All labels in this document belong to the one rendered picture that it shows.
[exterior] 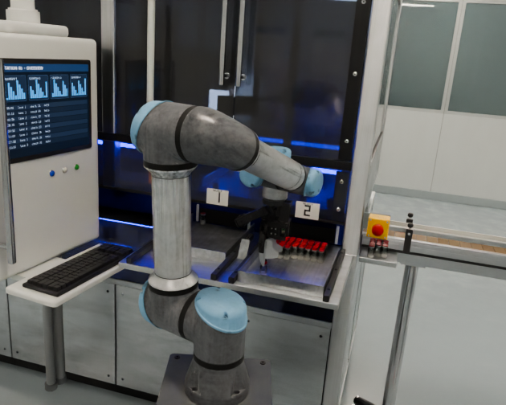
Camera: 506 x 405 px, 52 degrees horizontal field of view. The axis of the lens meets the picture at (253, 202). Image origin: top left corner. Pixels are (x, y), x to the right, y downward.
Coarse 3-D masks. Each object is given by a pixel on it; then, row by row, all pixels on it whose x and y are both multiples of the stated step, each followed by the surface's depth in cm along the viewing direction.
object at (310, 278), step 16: (256, 256) 173; (336, 256) 171; (240, 272) 155; (256, 272) 162; (272, 272) 163; (288, 272) 164; (304, 272) 165; (320, 272) 166; (288, 288) 151; (304, 288) 150; (320, 288) 148
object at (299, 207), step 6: (300, 204) 183; (306, 204) 183; (312, 204) 182; (318, 204) 181; (300, 210) 184; (312, 210) 182; (318, 210) 182; (300, 216) 184; (306, 216) 184; (312, 216) 183; (318, 216) 183
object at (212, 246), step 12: (192, 216) 205; (192, 228) 198; (204, 228) 199; (216, 228) 200; (228, 228) 201; (252, 228) 197; (192, 240) 185; (204, 240) 186; (216, 240) 187; (228, 240) 188; (240, 240) 183; (192, 252) 171; (204, 252) 170; (216, 252) 168; (228, 252) 171
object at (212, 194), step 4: (208, 188) 192; (208, 192) 192; (212, 192) 192; (216, 192) 191; (220, 192) 191; (224, 192) 190; (228, 192) 190; (208, 196) 193; (212, 196) 192; (216, 196) 192; (220, 196) 191; (224, 196) 191; (208, 200) 193; (212, 200) 193; (216, 200) 192; (220, 200) 192; (224, 200) 191; (216, 204) 193; (220, 204) 192; (224, 204) 192
